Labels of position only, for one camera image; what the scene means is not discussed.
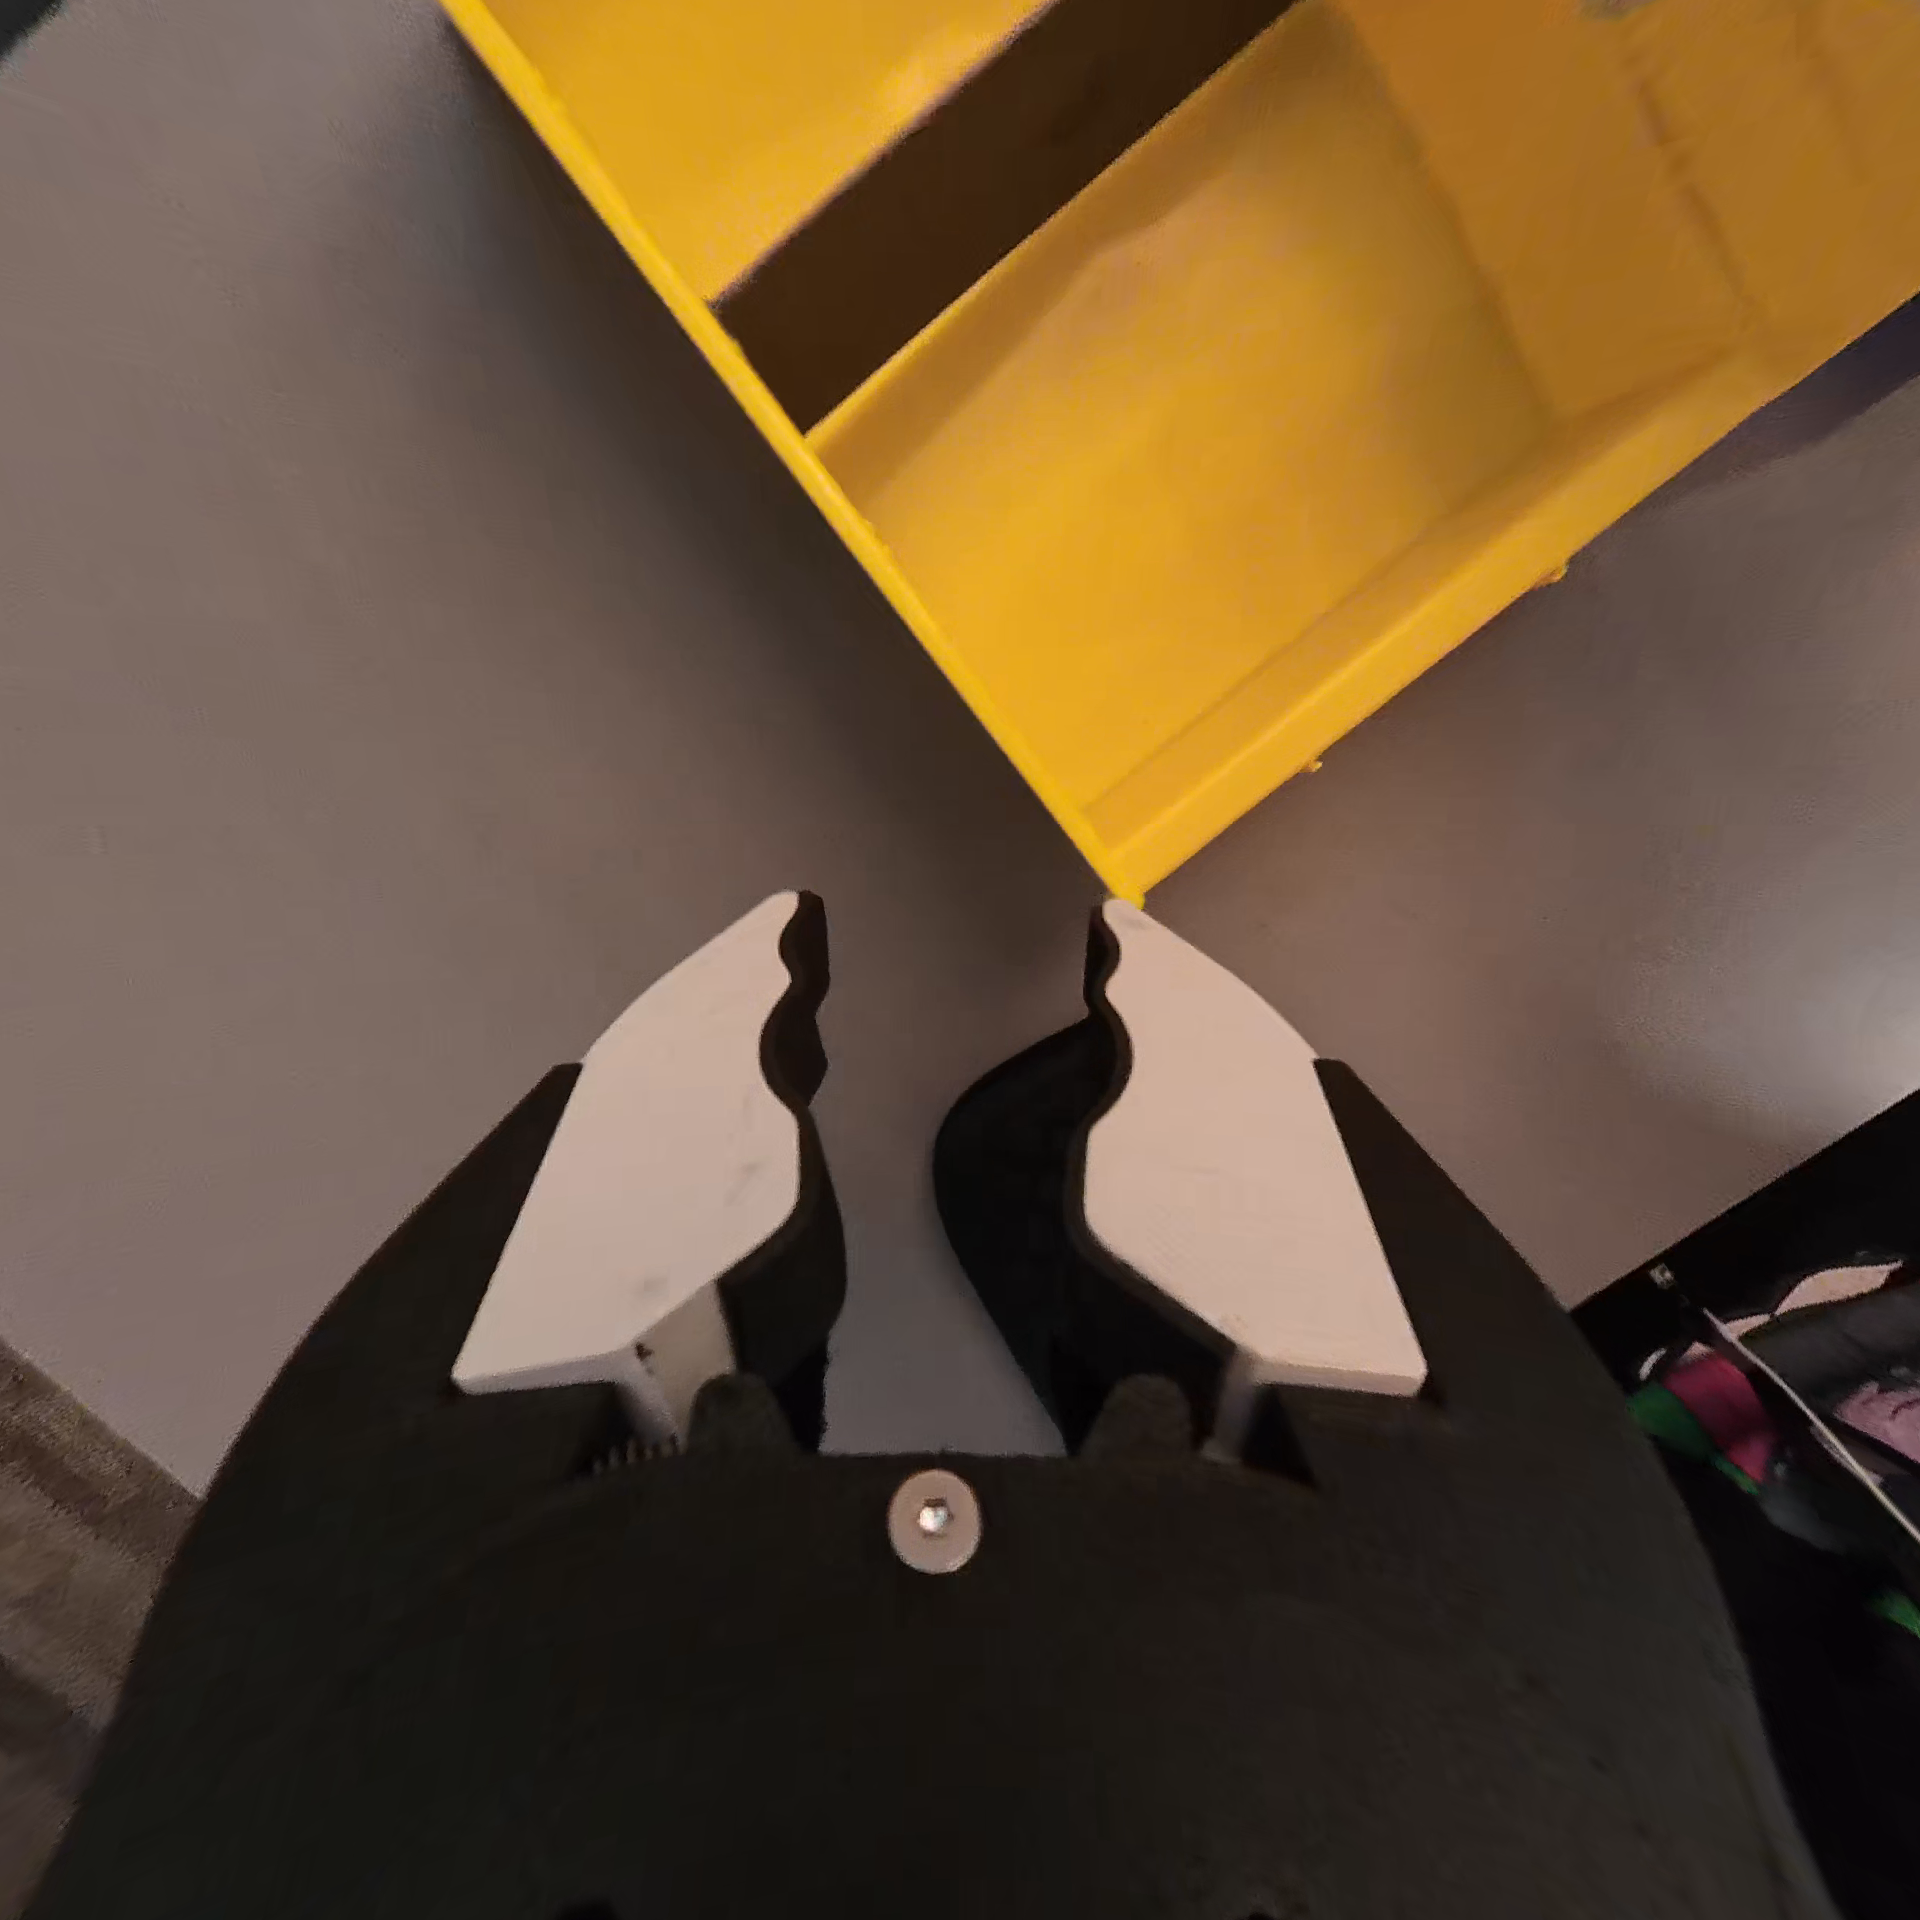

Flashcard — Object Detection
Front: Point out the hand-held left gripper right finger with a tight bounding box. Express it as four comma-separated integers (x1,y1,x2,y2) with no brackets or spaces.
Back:
930,897,1429,1466

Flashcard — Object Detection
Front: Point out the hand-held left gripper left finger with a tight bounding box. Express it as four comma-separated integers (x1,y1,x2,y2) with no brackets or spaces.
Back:
451,889,850,1452

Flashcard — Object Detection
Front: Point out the yellow plastic bin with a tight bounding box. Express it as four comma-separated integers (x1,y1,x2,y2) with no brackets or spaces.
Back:
438,0,1920,907

